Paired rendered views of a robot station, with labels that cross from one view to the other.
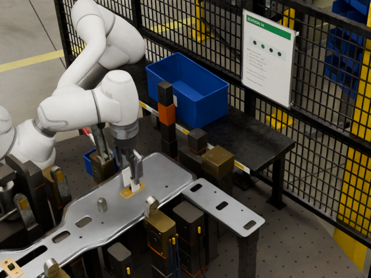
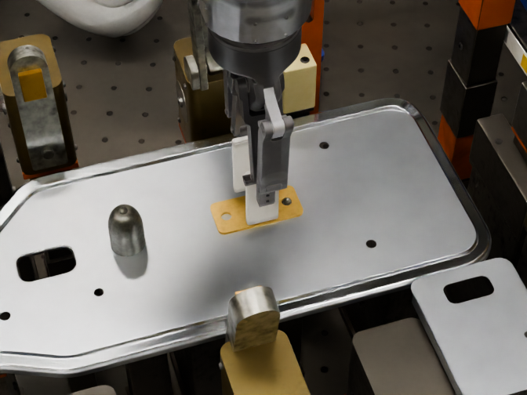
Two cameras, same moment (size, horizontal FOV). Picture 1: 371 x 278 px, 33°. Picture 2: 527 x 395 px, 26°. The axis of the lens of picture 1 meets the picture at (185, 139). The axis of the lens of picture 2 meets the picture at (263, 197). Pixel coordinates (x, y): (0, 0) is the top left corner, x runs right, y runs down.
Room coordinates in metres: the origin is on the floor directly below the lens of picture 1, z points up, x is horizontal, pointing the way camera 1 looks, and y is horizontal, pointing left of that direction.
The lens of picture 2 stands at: (0.90, -0.10, 1.84)
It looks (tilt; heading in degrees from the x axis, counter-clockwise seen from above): 50 degrees down; 24
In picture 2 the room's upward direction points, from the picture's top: straight up
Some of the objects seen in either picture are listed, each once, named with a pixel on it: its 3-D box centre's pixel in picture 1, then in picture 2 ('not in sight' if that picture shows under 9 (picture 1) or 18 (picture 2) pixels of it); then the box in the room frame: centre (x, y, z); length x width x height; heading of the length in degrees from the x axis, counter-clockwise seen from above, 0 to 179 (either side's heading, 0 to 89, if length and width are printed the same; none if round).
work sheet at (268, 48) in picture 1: (268, 59); not in sight; (1.82, -0.30, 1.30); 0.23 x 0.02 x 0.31; 41
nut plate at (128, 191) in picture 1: (132, 188); (256, 206); (1.53, 0.19, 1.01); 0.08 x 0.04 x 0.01; 131
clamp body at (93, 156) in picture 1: (104, 191); (210, 164); (1.66, 0.30, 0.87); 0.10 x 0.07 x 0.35; 41
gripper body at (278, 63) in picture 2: (126, 143); (254, 55); (1.52, 0.19, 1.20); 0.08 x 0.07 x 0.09; 41
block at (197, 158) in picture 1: (193, 185); (492, 248); (1.69, -0.02, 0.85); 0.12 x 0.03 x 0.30; 41
